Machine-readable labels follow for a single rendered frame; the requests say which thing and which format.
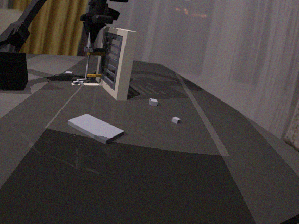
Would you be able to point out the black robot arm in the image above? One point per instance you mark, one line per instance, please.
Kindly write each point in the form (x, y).
(12, 39)

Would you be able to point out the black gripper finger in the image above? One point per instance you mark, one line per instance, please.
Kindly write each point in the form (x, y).
(94, 30)
(86, 28)

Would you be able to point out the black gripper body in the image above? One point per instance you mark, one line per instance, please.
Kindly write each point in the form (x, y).
(96, 13)

